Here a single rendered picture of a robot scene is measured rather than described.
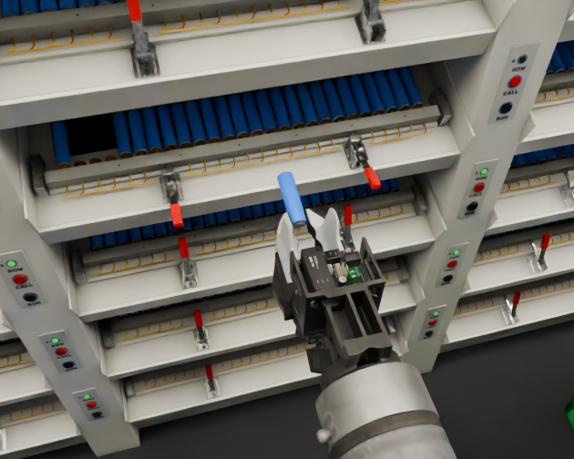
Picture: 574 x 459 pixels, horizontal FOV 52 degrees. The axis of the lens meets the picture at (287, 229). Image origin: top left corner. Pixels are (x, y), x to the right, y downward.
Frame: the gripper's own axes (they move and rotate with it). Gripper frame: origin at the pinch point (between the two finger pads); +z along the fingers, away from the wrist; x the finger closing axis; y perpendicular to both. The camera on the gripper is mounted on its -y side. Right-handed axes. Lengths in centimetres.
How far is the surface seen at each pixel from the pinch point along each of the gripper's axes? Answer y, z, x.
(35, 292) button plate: -22.9, 15.9, 34.0
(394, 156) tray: -9.8, 18.0, -19.9
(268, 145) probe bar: -6.5, 20.9, -1.6
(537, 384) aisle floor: -81, 6, -64
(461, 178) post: -15.7, 16.6, -31.4
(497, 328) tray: -69, 16, -55
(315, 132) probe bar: -6.1, 21.6, -8.7
